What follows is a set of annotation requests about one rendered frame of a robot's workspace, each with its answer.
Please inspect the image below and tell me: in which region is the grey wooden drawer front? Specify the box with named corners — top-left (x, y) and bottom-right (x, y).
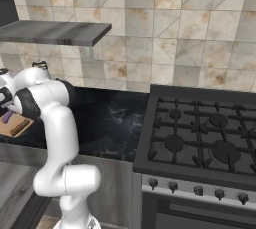
top-left (0, 142), bottom-right (49, 169)

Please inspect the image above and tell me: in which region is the wooden cutting board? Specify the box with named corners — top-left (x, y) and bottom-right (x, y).
top-left (0, 108), bottom-right (35, 139)

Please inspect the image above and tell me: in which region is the black gas hob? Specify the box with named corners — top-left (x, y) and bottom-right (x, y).
top-left (132, 84), bottom-right (256, 192)

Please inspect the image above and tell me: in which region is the black hob knob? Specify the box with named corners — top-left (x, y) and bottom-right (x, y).
top-left (237, 192), bottom-right (250, 206)
top-left (214, 188), bottom-right (226, 202)
top-left (193, 185), bottom-right (205, 197)
top-left (167, 181), bottom-right (179, 194)
top-left (148, 178), bottom-right (159, 191)

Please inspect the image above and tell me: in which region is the grey wooden cupboard front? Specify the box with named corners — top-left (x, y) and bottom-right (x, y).
top-left (71, 154), bottom-right (143, 229)

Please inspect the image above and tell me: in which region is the brown oblong food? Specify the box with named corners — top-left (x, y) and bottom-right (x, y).
top-left (9, 118), bottom-right (31, 137)

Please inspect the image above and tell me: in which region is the purple vegetable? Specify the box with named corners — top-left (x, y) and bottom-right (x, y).
top-left (1, 110), bottom-right (15, 123)

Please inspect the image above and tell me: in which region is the dark oven door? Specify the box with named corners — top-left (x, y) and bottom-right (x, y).
top-left (141, 191), bottom-right (256, 229)

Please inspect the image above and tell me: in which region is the grey wooden cupboard panel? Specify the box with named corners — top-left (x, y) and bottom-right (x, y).
top-left (0, 161), bottom-right (53, 229)

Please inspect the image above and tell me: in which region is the grey wooden wall shelf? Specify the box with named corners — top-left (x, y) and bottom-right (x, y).
top-left (0, 19), bottom-right (113, 48)

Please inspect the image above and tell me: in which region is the dark oven door handle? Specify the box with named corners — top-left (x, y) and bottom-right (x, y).
top-left (156, 198), bottom-right (256, 222)

